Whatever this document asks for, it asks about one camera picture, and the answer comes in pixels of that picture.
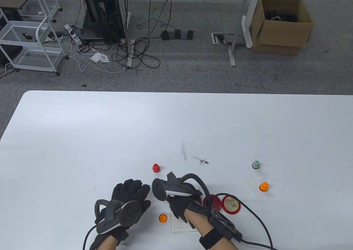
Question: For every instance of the small black clip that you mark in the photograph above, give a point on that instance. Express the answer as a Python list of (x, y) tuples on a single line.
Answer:
[(26, 36)]

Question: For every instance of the metal desk leg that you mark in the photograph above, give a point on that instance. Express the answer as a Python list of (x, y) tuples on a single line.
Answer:
[(130, 58), (231, 57)]

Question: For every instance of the red reward stamp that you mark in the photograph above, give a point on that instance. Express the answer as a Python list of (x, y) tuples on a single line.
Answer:
[(156, 168)]

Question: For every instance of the white paper tag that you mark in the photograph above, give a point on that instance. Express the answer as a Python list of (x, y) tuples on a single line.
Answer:
[(95, 58)]

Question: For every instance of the red lid with yellow label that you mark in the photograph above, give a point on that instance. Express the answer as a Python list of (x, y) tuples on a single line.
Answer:
[(231, 204)]

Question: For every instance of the person's right hand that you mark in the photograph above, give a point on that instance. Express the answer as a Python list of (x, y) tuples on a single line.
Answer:
[(179, 205)]

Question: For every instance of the printed paper label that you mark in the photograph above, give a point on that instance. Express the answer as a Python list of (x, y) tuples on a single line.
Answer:
[(104, 58)]

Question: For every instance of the red ink pad lid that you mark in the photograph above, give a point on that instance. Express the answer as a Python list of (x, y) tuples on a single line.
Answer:
[(216, 203)]

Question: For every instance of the white plastic panel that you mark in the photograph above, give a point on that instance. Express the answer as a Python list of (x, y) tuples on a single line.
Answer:
[(246, 30)]

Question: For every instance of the person's left forearm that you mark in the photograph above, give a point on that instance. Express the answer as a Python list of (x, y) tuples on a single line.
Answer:
[(107, 244)]

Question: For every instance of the white power strip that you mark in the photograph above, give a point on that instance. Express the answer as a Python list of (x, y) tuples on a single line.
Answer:
[(72, 33)]

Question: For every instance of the person's left hand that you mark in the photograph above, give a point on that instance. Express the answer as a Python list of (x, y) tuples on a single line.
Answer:
[(129, 190)]

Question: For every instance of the black computer tower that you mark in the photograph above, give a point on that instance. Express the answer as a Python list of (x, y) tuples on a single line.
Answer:
[(107, 10)]

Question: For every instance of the brown cardboard box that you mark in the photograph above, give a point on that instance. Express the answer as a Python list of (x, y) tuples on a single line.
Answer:
[(284, 39)]

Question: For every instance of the orange reward stamp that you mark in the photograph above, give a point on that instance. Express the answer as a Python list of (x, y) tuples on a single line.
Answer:
[(264, 187)]

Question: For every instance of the black power adapter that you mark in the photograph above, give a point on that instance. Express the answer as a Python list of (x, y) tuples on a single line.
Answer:
[(165, 35), (190, 34), (177, 34)]

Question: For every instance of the metal floor socket box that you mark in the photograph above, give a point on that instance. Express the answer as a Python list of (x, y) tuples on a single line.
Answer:
[(219, 39)]

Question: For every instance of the green reward stamp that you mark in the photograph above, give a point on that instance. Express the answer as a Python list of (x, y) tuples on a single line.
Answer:
[(256, 165)]

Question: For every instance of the white rolling cart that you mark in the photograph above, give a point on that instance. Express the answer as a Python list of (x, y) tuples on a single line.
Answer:
[(35, 58)]

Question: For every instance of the orange round stamp cap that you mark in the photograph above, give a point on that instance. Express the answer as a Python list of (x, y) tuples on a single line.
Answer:
[(163, 218)]

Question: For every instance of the person's right forearm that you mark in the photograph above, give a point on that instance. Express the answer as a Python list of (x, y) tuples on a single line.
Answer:
[(198, 222)]

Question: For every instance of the white lined spiral notebook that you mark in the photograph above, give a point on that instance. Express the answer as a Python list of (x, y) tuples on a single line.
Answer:
[(178, 226)]

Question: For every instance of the grey power strip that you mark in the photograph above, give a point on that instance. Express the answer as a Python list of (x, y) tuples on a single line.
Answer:
[(183, 35)]

